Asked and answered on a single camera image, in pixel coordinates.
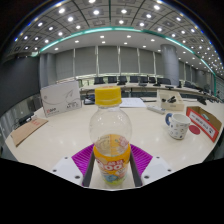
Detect large white carton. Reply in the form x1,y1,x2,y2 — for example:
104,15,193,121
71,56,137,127
39,80,83,118

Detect flat brown cardboard sheet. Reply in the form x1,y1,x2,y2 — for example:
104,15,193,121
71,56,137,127
9,117,50,148

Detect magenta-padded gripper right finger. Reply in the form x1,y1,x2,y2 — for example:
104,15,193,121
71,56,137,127
129,143,175,188

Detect white paper sheet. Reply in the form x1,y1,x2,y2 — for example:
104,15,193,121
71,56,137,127
119,97,147,109

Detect white patterned mug, blue handle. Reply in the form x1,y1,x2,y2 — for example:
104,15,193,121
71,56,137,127
164,112,192,140

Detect long curved conference desk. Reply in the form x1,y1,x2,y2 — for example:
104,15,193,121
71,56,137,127
78,81,222,102

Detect black desk microphone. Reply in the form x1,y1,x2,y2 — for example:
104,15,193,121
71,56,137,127
196,95,208,106

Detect clear bottle with yellow cap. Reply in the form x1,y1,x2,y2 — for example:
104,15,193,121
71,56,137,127
88,85,133,187

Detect flat round red coaster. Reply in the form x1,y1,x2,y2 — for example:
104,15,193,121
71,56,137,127
188,124,201,136

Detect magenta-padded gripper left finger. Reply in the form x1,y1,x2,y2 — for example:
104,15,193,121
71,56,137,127
50,143,97,188

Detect cardboard box with red label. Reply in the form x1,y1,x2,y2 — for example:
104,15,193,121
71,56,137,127
185,105,223,144

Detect open beige box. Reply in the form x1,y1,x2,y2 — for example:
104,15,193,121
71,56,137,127
156,89,185,112

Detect recessed ceiling lights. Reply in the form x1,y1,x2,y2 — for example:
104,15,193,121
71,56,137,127
13,0,224,78

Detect row of black office chairs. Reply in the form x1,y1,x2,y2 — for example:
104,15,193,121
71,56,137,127
93,75,188,89

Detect black tool in beige box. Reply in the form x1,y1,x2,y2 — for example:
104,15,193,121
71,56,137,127
161,95,177,104

